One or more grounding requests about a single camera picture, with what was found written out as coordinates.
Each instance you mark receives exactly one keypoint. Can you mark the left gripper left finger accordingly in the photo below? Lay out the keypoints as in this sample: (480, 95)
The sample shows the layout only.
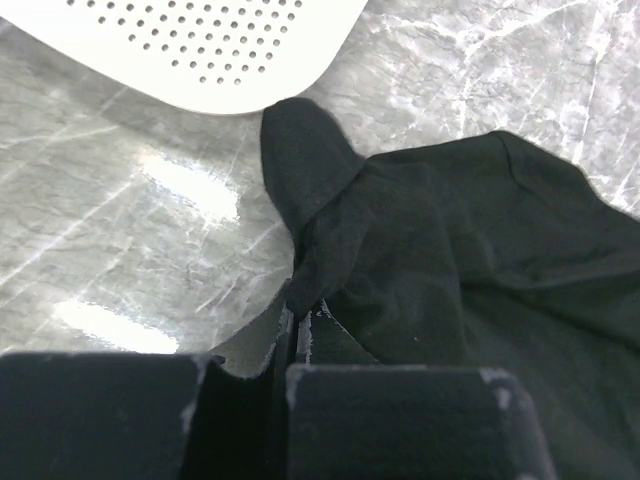
(99, 415)

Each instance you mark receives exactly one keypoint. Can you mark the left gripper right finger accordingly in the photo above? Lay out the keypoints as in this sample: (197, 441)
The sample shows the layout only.
(349, 418)

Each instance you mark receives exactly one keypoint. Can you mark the black long sleeve shirt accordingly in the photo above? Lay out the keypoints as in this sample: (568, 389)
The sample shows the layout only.
(485, 251)

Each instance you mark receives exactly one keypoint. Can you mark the white perforated plastic basket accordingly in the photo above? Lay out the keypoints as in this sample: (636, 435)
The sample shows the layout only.
(217, 57)

